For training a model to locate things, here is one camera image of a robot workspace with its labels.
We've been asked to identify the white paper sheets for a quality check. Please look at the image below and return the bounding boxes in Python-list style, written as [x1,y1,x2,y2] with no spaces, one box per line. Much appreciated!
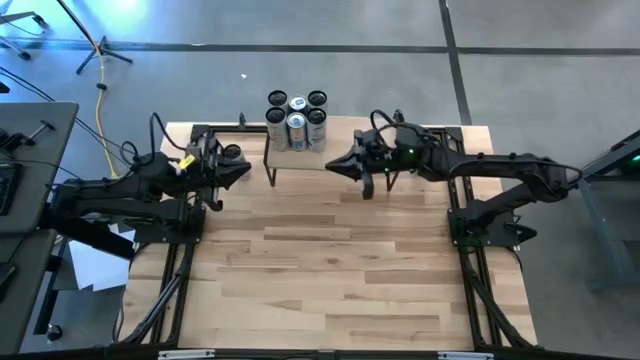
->
[67,223,135,294]

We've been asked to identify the white Celsius Arctic can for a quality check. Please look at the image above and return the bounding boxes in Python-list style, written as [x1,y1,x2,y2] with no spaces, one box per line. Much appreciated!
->
[305,107,329,153]

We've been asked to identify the wooden shelf black metal frame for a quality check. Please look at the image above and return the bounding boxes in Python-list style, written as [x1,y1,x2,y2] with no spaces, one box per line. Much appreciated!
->
[262,114,404,194]

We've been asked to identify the black tripod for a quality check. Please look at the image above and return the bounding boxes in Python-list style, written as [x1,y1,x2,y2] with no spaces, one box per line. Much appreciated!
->
[53,0,135,76]

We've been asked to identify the grey stand legs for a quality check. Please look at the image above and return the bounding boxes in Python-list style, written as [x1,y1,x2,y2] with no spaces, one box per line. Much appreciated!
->
[0,10,50,62]

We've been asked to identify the white Celsius can palm print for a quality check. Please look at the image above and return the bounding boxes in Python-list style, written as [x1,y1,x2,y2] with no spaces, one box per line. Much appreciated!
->
[222,143,246,164]
[306,89,329,112]

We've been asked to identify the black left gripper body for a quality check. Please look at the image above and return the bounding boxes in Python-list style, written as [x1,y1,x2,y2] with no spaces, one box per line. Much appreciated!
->
[181,134,222,195]

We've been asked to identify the white Celsius Tropical can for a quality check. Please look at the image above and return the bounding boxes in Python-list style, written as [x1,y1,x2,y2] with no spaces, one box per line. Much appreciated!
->
[266,89,290,112]
[264,106,291,152]

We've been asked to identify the yellow cable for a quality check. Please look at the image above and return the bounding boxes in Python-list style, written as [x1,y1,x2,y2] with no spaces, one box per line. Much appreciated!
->
[93,49,121,179]

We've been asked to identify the grey metal table frame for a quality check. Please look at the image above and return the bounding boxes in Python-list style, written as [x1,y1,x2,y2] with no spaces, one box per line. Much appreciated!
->
[551,128,640,294]

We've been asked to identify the silver bracket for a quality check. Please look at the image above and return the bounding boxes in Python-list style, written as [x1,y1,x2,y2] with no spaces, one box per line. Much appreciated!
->
[157,348,217,360]
[437,351,495,360]

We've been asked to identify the black clamp tool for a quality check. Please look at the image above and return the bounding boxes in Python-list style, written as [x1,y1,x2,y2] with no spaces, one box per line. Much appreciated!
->
[0,119,57,154]

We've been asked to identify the black aluminium rig frame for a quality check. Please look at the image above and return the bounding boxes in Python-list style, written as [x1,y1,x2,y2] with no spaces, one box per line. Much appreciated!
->
[117,122,539,360]

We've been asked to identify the black keyboard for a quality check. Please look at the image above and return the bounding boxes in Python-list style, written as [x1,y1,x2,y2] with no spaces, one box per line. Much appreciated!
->
[0,163,22,217]

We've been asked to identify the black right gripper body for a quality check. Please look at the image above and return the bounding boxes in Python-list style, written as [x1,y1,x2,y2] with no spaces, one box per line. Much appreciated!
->
[353,126,435,175]

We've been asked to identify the black beam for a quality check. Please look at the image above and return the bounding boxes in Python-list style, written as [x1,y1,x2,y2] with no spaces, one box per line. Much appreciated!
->
[38,202,136,261]

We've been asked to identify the grey desk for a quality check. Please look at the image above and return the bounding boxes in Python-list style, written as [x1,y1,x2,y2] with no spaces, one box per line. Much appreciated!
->
[0,102,80,235]
[0,229,57,354]

